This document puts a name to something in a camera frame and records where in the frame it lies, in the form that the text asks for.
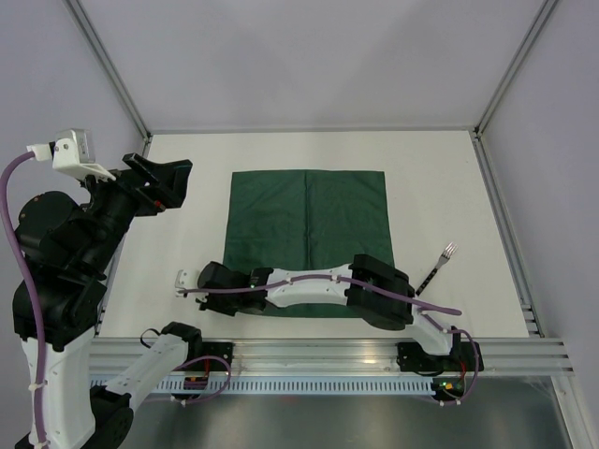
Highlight aluminium frame post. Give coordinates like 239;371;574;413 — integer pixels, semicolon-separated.
472;0;561;139
63;0;152;142

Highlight white slotted cable duct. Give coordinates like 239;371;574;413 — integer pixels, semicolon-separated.
91;377;434;395

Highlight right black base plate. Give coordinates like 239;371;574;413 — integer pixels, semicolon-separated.
397;341;484;376

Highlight right aluminium frame post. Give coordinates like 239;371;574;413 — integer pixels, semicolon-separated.
472;0;561;139

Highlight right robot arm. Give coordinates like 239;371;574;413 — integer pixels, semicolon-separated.
190;254;484;376

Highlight aluminium front rail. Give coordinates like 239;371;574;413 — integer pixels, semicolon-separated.
90;338;574;377

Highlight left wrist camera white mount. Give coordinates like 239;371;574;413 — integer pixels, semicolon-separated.
26;128;116;181

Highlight fork with black handle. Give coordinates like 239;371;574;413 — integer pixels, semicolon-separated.
416;242;458;296

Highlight left aluminium frame post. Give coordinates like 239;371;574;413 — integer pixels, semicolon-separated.
63;0;152;142

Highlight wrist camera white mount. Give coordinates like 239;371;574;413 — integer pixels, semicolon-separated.
26;128;116;181
174;268;205;302

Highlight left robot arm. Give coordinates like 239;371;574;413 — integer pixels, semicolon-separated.
6;153;204;448

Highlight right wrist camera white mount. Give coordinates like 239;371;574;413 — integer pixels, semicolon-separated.
174;268;205;302

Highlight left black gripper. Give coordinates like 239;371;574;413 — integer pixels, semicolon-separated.
77;149;193;272

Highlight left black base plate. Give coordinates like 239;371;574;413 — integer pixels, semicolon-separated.
199;341;234;375

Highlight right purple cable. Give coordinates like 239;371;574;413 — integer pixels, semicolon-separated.
180;273;483;408

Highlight dark green cloth napkin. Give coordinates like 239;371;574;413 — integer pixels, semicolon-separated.
220;169;396;321

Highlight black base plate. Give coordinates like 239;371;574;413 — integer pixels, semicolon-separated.
199;341;234;375
397;341;484;376

